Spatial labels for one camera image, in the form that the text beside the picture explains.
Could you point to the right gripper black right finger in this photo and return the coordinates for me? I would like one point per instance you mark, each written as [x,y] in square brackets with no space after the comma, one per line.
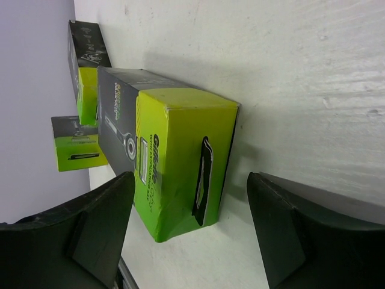
[313,238]

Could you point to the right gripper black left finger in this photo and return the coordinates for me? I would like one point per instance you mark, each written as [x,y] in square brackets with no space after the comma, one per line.
[77,244]

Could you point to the black green Gillette Labs carton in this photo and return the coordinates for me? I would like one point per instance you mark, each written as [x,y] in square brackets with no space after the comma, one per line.
[76,145]

